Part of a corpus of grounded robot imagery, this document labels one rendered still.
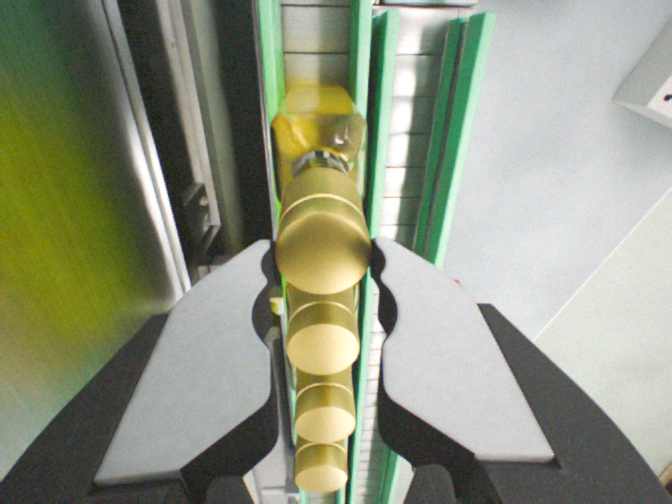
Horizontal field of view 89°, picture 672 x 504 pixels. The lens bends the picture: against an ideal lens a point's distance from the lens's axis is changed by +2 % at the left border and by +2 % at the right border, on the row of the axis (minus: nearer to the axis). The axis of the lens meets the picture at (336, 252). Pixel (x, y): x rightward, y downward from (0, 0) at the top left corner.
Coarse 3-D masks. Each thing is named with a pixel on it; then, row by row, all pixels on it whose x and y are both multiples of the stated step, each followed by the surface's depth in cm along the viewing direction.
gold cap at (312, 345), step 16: (352, 288) 19; (304, 304) 16; (320, 304) 16; (336, 304) 16; (352, 304) 17; (304, 320) 15; (320, 320) 15; (336, 320) 15; (352, 320) 16; (288, 336) 15; (304, 336) 15; (320, 336) 15; (336, 336) 15; (352, 336) 15; (288, 352) 15; (304, 352) 15; (320, 352) 15; (336, 352) 16; (352, 352) 16; (304, 368) 16; (320, 368) 16; (336, 368) 16
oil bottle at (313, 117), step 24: (288, 96) 26; (312, 96) 26; (336, 96) 26; (288, 120) 18; (312, 120) 18; (336, 120) 18; (360, 120) 19; (288, 144) 18; (312, 144) 18; (336, 144) 18; (360, 144) 18; (288, 168) 18; (360, 168) 19; (360, 192) 20
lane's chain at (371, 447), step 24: (408, 24) 33; (432, 24) 33; (408, 48) 34; (432, 48) 34; (408, 72) 35; (432, 72) 35; (408, 120) 37; (432, 120) 38; (408, 144) 39; (408, 168) 40; (384, 192) 42; (408, 192) 42; (384, 216) 43; (408, 216) 43; (408, 240) 45; (384, 336) 54; (360, 456) 72; (360, 480) 78
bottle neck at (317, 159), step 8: (312, 152) 17; (320, 152) 17; (328, 152) 17; (304, 160) 17; (312, 160) 16; (320, 160) 16; (328, 160) 16; (336, 160) 17; (296, 168) 17; (304, 168) 16; (336, 168) 16; (344, 168) 18
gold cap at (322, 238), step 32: (288, 192) 14; (320, 192) 12; (352, 192) 13; (288, 224) 11; (320, 224) 11; (352, 224) 11; (288, 256) 11; (320, 256) 11; (352, 256) 12; (320, 288) 12
